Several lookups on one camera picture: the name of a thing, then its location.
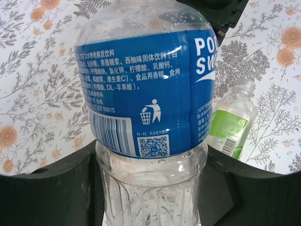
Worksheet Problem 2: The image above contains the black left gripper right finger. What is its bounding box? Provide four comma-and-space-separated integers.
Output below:
198, 145, 301, 226

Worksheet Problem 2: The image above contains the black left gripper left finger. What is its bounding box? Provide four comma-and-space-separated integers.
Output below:
0, 139, 106, 226

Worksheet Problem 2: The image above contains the clear bottle blue label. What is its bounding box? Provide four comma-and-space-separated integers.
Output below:
74, 0, 221, 226

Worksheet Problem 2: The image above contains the clear bottle lime green label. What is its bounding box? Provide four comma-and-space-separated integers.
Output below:
208, 79, 257, 161

